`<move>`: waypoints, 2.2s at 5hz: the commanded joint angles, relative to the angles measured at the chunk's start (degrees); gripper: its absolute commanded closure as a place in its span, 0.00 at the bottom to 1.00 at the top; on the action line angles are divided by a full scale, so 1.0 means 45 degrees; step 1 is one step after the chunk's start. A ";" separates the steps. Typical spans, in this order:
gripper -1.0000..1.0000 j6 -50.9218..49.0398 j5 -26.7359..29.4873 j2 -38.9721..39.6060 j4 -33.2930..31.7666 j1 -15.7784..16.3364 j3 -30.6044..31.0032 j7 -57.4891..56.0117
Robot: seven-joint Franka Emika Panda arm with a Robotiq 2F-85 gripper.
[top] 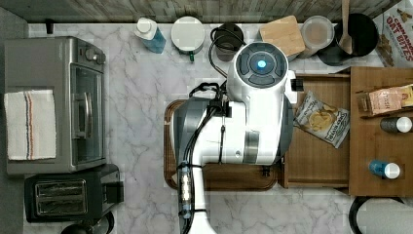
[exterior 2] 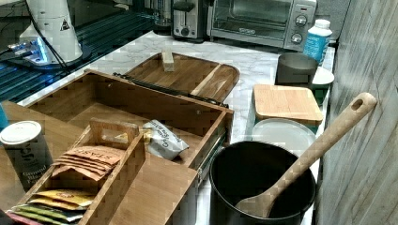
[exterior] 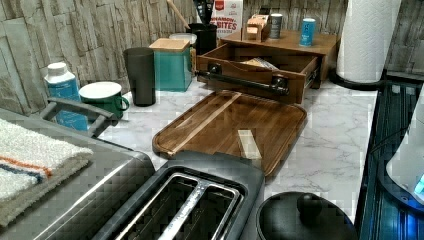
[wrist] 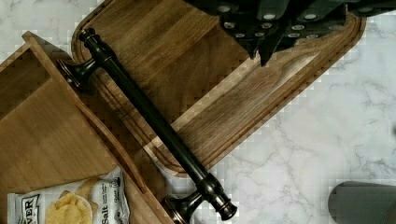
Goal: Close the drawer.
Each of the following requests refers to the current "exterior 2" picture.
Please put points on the wooden drawer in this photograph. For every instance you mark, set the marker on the wooden drawer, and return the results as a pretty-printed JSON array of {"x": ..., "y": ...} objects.
[{"x": 197, "y": 123}]

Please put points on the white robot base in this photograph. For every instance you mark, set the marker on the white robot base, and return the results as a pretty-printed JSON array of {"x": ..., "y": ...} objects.
[{"x": 50, "y": 39}]

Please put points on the dark wooden cutting board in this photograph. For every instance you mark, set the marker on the dark wooden cutting board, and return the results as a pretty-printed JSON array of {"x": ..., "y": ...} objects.
[{"x": 192, "y": 75}]

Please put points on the white snack packet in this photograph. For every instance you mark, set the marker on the white snack packet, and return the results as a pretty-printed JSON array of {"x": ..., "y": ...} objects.
[{"x": 161, "y": 141}]

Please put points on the small wooden block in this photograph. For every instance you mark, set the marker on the small wooden block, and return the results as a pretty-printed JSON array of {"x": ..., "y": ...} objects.
[{"x": 167, "y": 60}]

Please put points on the black pot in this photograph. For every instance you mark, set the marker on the black pot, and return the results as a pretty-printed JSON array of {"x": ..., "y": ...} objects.
[{"x": 245, "y": 169}]

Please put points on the light bamboo lid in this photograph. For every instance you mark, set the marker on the light bamboo lid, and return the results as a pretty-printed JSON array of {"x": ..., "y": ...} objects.
[{"x": 287, "y": 102}]

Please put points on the glass blender jar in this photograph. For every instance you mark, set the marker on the glass blender jar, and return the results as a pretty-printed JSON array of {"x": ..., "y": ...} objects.
[{"x": 162, "y": 17}]

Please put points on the silver toaster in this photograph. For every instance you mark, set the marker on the silver toaster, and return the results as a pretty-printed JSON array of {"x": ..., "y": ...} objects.
[{"x": 189, "y": 20}]

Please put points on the grey bowl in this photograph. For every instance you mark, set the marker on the grey bowl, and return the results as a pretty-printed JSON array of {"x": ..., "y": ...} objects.
[{"x": 295, "y": 69}]

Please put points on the wooden spoon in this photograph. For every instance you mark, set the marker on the wooden spoon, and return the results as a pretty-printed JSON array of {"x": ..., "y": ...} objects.
[{"x": 261, "y": 205}]

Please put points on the brown tea packets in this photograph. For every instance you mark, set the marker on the brown tea packets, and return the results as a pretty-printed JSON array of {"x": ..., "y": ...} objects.
[{"x": 91, "y": 161}]

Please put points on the silver toaster oven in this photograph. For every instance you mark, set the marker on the silver toaster oven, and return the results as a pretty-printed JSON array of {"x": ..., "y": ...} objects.
[{"x": 276, "y": 23}]

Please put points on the small white plate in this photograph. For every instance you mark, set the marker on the small white plate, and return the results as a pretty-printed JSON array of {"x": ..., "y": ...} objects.
[{"x": 322, "y": 76}]

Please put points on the wooden tea caddy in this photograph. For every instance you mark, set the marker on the wooden tea caddy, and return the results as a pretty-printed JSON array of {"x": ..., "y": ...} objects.
[{"x": 110, "y": 190}]

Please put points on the blue white bottle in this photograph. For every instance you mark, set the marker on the blue white bottle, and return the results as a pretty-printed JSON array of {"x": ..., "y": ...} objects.
[{"x": 317, "y": 40}]

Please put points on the yellow tea packets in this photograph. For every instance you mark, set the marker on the yellow tea packets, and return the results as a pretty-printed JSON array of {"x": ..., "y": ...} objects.
[{"x": 64, "y": 198}]

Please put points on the ground pepper can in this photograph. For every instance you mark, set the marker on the ground pepper can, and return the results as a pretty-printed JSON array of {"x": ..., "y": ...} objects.
[{"x": 27, "y": 151}]

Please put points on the green tea packets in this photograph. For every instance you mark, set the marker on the green tea packets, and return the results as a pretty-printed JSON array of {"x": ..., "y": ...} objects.
[{"x": 47, "y": 214}]

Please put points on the black drawer handle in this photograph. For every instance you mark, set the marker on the black drawer handle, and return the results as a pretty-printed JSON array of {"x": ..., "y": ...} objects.
[{"x": 169, "y": 91}]

